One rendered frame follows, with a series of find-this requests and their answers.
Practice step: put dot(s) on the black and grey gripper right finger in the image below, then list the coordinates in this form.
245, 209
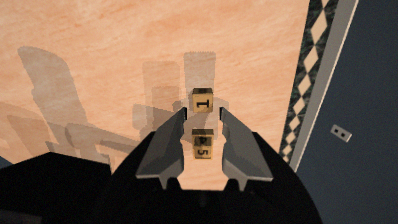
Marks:
260, 170

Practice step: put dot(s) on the wooden number cube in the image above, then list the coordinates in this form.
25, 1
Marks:
202, 146
202, 99

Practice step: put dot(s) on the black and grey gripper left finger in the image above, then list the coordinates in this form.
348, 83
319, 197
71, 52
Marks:
147, 168

